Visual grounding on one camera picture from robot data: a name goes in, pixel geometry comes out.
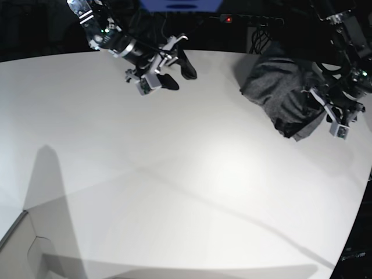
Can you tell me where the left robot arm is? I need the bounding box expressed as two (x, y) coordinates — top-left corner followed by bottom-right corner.
(309, 1), (371, 140)

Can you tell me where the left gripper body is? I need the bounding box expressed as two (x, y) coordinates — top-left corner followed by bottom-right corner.
(309, 88), (365, 140)

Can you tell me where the black power strip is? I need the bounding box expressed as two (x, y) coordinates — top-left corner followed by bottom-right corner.
(219, 14), (285, 27)

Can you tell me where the blue box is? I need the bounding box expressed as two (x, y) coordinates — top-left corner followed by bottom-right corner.
(140, 0), (223, 12)

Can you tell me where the grey t-shirt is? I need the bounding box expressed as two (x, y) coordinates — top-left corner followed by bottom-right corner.
(240, 42), (327, 141)

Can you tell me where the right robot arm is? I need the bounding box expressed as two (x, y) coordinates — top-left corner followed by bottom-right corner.
(67, 1), (198, 96)

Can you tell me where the black cable bundle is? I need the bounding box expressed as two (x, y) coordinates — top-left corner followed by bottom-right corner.
(250, 24), (274, 55)

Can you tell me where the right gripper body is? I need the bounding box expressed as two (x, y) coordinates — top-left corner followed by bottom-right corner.
(124, 34), (188, 96)

